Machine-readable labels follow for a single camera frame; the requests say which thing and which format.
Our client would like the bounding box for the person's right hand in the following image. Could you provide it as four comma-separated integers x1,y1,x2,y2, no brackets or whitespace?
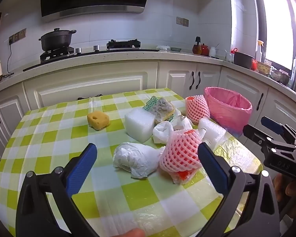
273,173,296,203

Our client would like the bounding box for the black power cable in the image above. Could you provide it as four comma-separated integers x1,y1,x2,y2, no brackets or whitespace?
4,39,14,77

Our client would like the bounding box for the gold wall socket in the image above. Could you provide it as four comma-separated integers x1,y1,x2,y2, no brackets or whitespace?
9,28,27,43

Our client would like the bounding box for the black gas cooktop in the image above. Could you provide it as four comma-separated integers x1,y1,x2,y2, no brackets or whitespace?
23,46,161,72

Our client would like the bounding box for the black burner grate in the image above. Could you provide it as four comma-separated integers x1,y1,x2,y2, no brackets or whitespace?
107,39,141,50

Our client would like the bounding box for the crumpled white paper ball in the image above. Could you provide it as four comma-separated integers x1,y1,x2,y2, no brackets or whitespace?
113,142,166,179

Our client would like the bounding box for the yellow sponge with grey scourer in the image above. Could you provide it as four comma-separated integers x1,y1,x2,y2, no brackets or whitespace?
153,98,175,124

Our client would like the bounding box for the oil bottle with black cap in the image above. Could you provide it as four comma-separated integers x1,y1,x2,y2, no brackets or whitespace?
192,37,202,55

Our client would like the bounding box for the green wavy cleaning cloth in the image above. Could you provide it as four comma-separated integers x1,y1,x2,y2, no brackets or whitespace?
142,96,161,111

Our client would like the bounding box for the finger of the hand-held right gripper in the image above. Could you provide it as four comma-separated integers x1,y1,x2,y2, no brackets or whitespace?
260,116,296,146
243,124,296,154

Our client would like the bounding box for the patterned bowl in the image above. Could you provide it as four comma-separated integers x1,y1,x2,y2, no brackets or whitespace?
258,62,272,74

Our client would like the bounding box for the white foam block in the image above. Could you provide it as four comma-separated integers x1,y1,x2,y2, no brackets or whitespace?
125,107,155,144

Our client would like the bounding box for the grey pot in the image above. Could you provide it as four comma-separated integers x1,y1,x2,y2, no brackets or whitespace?
234,52,255,70

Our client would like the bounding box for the cylindrical pink foam fruit net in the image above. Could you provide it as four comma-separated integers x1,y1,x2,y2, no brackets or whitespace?
185,94,211,125

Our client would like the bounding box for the black cooking pot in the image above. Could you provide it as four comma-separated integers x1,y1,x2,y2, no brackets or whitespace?
38,28,77,52

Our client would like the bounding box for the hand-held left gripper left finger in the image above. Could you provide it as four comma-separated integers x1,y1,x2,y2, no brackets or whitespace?
15,143,98,237

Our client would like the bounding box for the window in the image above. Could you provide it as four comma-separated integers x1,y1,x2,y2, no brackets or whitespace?
259,0,296,77

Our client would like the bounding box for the small yellow sponge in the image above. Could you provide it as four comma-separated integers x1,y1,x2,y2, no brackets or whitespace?
87,112,110,131

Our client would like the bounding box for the white paper cup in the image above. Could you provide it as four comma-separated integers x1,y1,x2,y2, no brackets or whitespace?
171,115,193,131

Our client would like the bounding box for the metal bowl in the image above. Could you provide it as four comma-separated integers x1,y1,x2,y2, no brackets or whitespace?
270,70,290,85

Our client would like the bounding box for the bin with pink bag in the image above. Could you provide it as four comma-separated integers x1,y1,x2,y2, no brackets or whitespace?
204,87,253,137

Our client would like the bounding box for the speckled countertop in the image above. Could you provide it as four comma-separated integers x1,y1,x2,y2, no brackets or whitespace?
0,48,296,95

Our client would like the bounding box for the green checkered tablecloth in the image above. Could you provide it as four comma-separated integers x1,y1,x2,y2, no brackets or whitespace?
0,87,264,237

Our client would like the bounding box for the white kitchen cabinet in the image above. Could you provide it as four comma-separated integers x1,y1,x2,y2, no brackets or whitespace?
0,60,296,158

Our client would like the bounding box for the spray bottle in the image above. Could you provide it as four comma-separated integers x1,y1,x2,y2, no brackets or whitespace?
255,40,265,62

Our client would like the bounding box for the bulging pink foam fruit net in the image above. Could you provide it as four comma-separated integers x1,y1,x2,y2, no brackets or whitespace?
159,128,203,184

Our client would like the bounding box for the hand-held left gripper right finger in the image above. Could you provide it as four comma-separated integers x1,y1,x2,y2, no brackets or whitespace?
198,142,280,237

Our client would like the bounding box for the person's left hand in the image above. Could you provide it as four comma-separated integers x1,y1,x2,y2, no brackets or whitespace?
117,228,145,237

